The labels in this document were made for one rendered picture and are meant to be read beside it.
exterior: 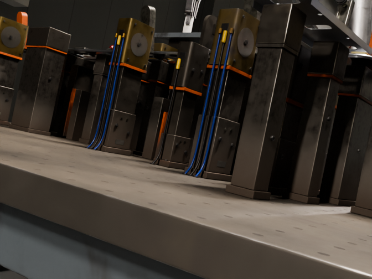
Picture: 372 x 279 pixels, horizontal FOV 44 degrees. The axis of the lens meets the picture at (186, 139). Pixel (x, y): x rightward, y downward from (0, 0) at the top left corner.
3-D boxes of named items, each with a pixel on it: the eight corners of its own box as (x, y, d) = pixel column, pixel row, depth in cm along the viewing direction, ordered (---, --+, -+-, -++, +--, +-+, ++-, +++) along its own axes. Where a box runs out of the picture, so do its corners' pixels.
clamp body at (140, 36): (79, 148, 118) (108, 14, 119) (114, 153, 127) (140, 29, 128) (96, 152, 114) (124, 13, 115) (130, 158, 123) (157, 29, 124)
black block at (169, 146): (142, 164, 105) (169, 37, 106) (171, 168, 113) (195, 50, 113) (159, 168, 102) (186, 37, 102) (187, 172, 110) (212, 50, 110)
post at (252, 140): (224, 191, 70) (262, 3, 70) (242, 193, 73) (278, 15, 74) (252, 199, 66) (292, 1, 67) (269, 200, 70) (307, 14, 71)
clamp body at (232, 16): (172, 173, 93) (207, 4, 94) (207, 177, 102) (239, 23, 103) (197, 180, 89) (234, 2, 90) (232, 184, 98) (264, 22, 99)
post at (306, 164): (281, 197, 83) (313, 40, 84) (294, 198, 87) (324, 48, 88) (306, 203, 80) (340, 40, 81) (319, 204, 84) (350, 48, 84)
